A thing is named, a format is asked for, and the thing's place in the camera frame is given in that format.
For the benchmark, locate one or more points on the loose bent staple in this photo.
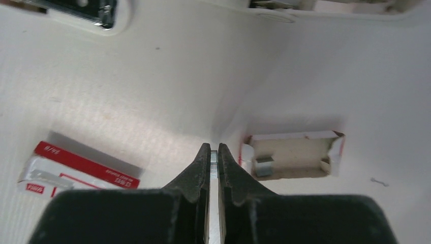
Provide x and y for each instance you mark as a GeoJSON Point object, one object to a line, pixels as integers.
{"type": "Point", "coordinates": [379, 182]}

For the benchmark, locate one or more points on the pink white stapler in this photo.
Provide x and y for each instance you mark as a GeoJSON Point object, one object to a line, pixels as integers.
{"type": "Point", "coordinates": [105, 18]}

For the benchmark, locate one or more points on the cardboard staple box tray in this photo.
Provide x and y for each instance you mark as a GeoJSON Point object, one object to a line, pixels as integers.
{"type": "Point", "coordinates": [296, 155]}

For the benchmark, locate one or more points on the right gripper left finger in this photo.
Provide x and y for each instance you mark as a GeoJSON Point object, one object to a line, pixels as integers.
{"type": "Point", "coordinates": [175, 213]}

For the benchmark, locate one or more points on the grey staple strip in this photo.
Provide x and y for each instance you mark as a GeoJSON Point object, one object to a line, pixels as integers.
{"type": "Point", "coordinates": [263, 166]}
{"type": "Point", "coordinates": [214, 226]}

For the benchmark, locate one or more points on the red white staple box sleeve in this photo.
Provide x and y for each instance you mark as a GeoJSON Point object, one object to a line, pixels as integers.
{"type": "Point", "coordinates": [60, 163]}

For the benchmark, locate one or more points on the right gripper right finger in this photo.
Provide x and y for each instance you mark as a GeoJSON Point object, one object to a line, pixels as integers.
{"type": "Point", "coordinates": [252, 213]}

